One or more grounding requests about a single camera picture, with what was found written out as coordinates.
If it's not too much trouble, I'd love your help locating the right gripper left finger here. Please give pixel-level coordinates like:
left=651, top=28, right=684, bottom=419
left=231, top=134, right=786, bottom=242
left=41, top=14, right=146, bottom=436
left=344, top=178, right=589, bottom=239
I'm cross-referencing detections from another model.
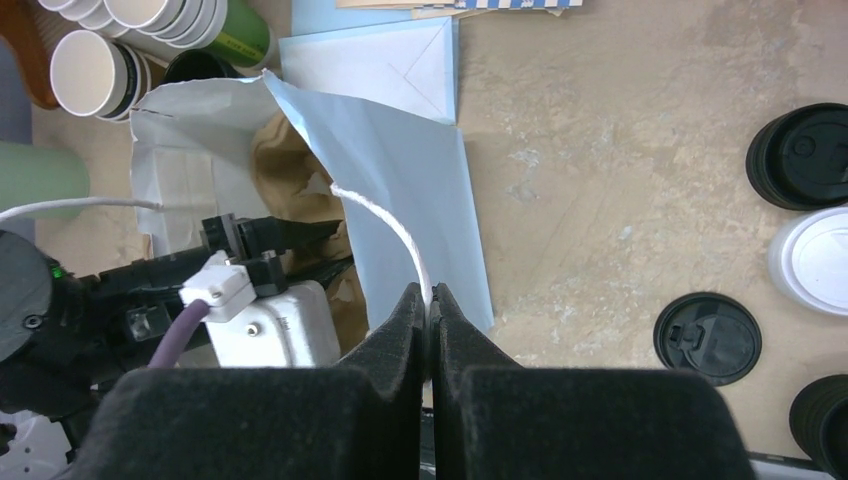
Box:
left=70, top=283, right=424, bottom=479

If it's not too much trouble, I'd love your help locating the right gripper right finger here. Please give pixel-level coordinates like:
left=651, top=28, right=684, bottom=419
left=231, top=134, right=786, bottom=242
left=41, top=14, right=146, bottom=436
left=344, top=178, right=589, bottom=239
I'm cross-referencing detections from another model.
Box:
left=430, top=284, right=754, bottom=479

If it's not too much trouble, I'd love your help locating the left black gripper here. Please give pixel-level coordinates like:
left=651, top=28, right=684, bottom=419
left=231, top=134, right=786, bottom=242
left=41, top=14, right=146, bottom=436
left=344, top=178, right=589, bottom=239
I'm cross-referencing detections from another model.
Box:
left=92, top=214, right=342, bottom=345

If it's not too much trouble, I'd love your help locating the single brown pulp cup carrier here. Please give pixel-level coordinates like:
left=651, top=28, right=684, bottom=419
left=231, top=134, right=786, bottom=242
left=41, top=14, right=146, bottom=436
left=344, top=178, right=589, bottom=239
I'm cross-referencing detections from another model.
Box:
left=250, top=113, right=369, bottom=355

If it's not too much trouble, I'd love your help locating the light blue paper bag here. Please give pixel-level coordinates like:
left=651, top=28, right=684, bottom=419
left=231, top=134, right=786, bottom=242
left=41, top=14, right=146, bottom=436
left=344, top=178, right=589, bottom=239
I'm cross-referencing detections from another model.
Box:
left=34, top=72, right=494, bottom=331

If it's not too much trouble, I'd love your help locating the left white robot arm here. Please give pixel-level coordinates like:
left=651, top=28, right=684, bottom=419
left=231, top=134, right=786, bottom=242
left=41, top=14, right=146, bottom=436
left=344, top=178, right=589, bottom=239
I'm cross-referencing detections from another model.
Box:
left=1, top=215, right=353, bottom=421

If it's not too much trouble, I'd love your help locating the black paper coffee cup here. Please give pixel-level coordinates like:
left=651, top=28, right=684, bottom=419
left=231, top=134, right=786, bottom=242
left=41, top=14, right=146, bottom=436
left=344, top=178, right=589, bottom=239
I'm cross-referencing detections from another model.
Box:
left=162, top=50, right=244, bottom=84

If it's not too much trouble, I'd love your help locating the black coffee cup lid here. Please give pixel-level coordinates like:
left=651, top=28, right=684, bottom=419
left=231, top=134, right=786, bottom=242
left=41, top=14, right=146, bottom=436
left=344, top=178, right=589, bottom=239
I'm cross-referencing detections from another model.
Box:
left=653, top=292, right=763, bottom=387

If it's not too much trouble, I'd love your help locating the back left paper cup stack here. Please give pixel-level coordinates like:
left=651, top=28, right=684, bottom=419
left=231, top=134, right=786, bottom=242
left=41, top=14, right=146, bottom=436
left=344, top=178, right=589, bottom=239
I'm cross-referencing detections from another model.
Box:
left=105, top=0, right=278, bottom=70

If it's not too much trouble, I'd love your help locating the paper cup stack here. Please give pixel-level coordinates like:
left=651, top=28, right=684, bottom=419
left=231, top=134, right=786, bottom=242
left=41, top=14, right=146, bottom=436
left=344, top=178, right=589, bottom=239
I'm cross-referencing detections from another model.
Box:
left=105, top=0, right=278, bottom=70
left=49, top=30, right=165, bottom=123
left=37, top=0, right=130, bottom=38

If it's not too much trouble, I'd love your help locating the green straw holder cup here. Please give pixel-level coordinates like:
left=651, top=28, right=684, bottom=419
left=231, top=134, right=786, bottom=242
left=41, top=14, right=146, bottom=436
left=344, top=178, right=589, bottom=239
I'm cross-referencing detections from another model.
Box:
left=1, top=141, right=90, bottom=213

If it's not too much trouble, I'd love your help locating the front paper cup stack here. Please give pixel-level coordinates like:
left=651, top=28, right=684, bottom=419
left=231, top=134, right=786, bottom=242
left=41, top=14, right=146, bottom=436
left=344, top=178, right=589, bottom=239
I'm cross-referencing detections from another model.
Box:
left=49, top=30, right=165, bottom=123

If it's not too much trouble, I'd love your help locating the flat light blue bag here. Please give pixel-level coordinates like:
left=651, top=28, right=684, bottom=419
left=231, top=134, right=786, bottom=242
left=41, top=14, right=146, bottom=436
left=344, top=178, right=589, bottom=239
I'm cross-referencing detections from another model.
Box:
left=279, top=1, right=460, bottom=125

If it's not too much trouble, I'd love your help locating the back right paper cup stack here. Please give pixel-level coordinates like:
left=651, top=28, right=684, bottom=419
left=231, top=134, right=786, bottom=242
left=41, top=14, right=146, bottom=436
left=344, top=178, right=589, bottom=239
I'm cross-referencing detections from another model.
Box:
left=37, top=0, right=130, bottom=38

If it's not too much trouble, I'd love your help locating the checkered patterned paper bag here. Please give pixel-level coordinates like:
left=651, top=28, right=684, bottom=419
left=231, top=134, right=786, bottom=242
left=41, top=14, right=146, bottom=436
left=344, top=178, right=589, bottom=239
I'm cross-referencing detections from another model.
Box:
left=454, top=0, right=584, bottom=11

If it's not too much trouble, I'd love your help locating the white cup lid stack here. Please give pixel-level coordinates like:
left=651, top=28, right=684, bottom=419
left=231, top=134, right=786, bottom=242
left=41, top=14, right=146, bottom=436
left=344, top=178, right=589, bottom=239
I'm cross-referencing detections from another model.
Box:
left=767, top=207, right=847, bottom=317

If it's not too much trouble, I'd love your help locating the black cup lid stack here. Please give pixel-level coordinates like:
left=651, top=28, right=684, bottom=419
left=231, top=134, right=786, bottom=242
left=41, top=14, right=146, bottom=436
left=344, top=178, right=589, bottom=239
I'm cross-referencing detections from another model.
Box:
left=745, top=103, right=847, bottom=211

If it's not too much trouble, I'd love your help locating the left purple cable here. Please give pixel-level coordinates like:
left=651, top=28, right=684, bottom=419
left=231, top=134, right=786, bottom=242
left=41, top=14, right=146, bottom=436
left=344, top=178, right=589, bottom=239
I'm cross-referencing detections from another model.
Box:
left=146, top=298, right=212, bottom=370

